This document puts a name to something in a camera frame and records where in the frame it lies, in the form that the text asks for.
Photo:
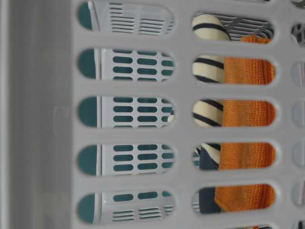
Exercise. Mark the cream navy striped cloth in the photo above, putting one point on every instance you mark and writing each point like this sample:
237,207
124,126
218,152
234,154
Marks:
209,112

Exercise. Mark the grey plastic shopping basket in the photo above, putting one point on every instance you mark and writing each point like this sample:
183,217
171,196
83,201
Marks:
41,88

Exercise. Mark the orange knitted cloth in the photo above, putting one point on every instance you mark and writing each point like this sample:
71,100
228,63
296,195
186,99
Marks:
246,155

